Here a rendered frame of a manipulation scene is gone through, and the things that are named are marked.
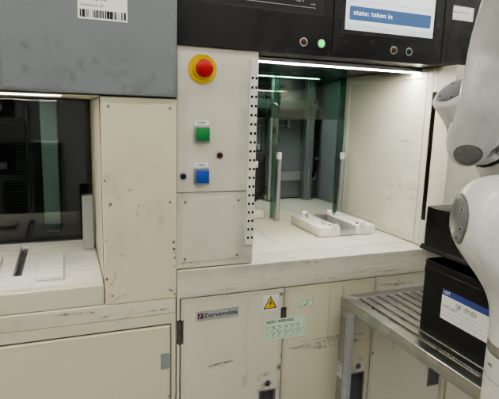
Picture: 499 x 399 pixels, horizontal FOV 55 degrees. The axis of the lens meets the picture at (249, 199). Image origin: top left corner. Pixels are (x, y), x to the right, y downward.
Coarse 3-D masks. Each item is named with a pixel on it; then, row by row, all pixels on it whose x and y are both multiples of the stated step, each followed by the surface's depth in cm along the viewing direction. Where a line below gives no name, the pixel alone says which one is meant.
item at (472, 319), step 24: (432, 264) 108; (456, 264) 114; (432, 288) 108; (456, 288) 101; (480, 288) 95; (432, 312) 108; (456, 312) 102; (480, 312) 96; (456, 336) 102; (480, 336) 96; (480, 360) 96
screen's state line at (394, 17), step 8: (352, 8) 121; (360, 8) 121; (368, 8) 122; (352, 16) 121; (360, 16) 122; (368, 16) 123; (376, 16) 123; (384, 16) 124; (392, 16) 125; (400, 16) 126; (408, 16) 127; (416, 16) 128; (424, 16) 129; (392, 24) 125; (400, 24) 126; (408, 24) 127; (416, 24) 128; (424, 24) 129
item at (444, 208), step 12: (432, 216) 106; (444, 216) 103; (432, 228) 107; (444, 228) 103; (432, 240) 107; (444, 240) 103; (432, 252) 106; (444, 252) 103; (456, 252) 100; (468, 264) 97
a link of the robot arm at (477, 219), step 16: (496, 176) 59; (464, 192) 60; (480, 192) 58; (496, 192) 56; (464, 208) 59; (480, 208) 57; (496, 208) 56; (464, 224) 58; (480, 224) 56; (496, 224) 55; (464, 240) 59; (480, 240) 57; (496, 240) 55; (464, 256) 62; (480, 256) 57; (496, 256) 56; (480, 272) 59; (496, 272) 56; (496, 288) 59; (496, 304) 61; (496, 320) 62; (496, 336) 62; (496, 352) 62
